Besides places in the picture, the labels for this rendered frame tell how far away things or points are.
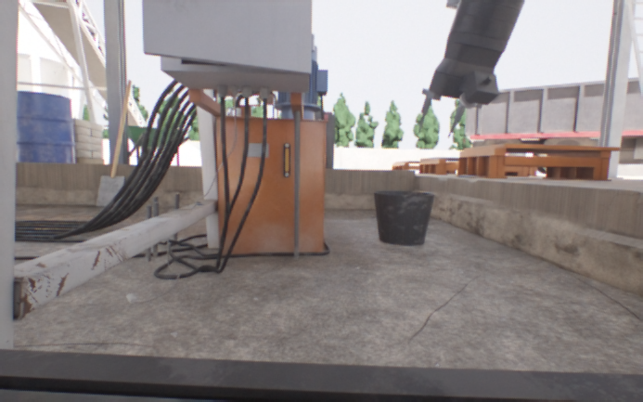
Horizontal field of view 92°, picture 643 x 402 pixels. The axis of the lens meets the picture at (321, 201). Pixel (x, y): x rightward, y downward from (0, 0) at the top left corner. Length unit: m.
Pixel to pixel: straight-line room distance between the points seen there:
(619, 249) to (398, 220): 0.84
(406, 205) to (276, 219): 0.67
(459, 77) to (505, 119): 8.53
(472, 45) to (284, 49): 0.55
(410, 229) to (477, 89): 1.31
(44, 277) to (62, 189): 3.36
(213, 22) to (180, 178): 2.60
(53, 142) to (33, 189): 1.04
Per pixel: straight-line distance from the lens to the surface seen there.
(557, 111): 9.08
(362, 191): 3.21
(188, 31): 0.89
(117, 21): 6.05
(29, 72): 14.13
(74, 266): 0.66
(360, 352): 0.76
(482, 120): 9.02
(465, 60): 0.48
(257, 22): 0.91
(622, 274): 1.51
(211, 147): 1.57
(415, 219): 1.69
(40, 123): 5.03
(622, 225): 1.52
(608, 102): 7.20
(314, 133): 1.42
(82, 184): 3.84
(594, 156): 3.61
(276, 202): 1.41
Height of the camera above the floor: 0.39
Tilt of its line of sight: 6 degrees down
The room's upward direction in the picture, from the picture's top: 1 degrees clockwise
